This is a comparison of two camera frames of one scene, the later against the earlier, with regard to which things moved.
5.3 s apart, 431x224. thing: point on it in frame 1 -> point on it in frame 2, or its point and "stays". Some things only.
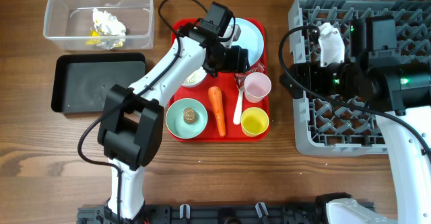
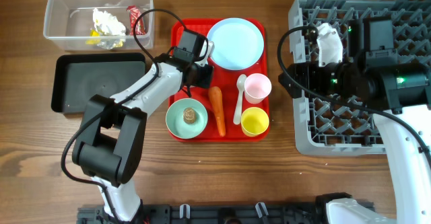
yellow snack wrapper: x=94 y=38 stays
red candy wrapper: x=258 y=67 -> x=140 y=27
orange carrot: x=216 y=95 stays
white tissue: x=108 y=23 stays
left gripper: x=236 y=62 -> x=205 y=81
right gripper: x=312 y=70 stays
